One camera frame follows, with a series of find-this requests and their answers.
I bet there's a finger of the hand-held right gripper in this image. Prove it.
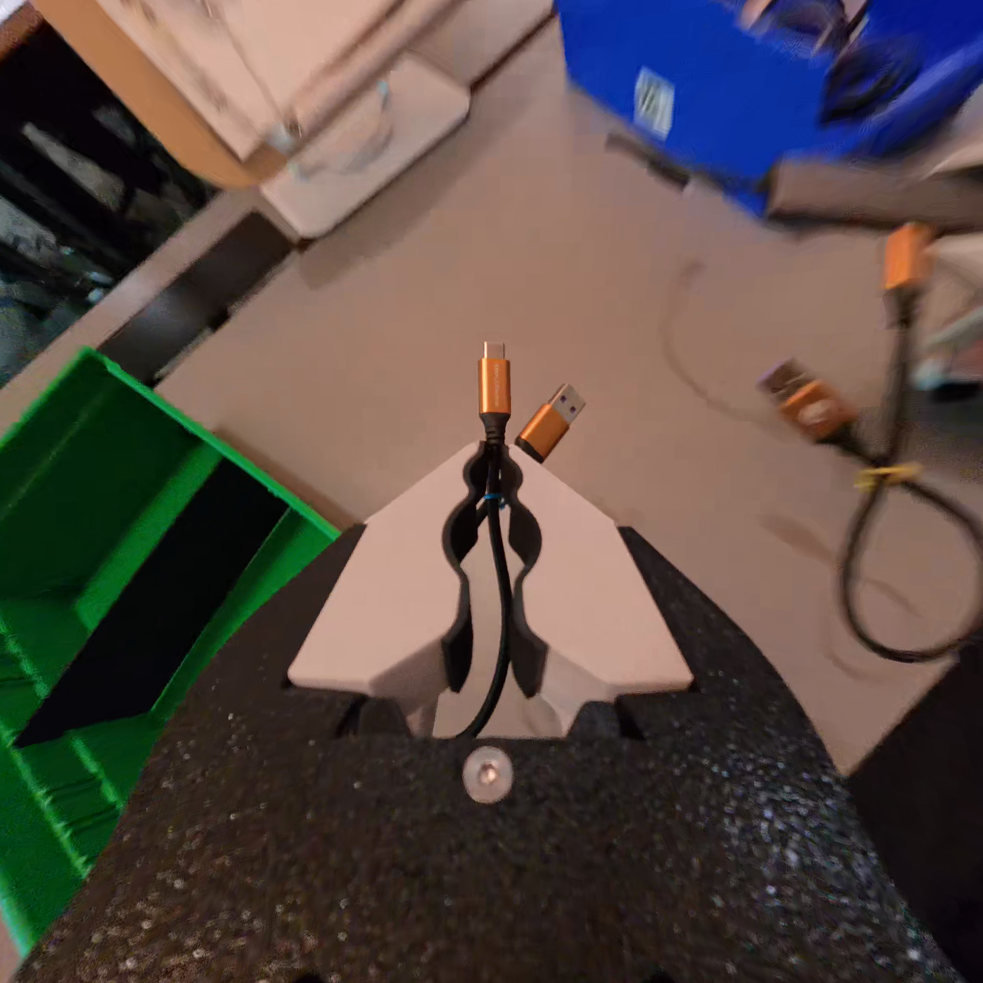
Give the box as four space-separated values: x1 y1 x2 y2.
768 149 983 231

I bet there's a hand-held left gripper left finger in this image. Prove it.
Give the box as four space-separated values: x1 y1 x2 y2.
289 442 491 740

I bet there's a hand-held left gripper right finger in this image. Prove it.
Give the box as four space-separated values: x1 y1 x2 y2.
504 442 694 738

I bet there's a blue plastic bin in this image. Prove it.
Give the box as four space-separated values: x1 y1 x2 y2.
553 0 983 218

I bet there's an orange plug cable yellow tie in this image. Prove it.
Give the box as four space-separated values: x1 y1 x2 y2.
756 221 983 663

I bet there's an orange plug cable blue tie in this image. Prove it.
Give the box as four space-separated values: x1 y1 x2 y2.
458 340 588 740

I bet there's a green plastic bin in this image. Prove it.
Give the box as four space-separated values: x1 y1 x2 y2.
0 346 343 961

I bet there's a wooden document stand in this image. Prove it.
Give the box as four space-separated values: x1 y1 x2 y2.
31 0 472 241

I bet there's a blue header laminated sheet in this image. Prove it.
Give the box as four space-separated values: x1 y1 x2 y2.
100 0 416 158

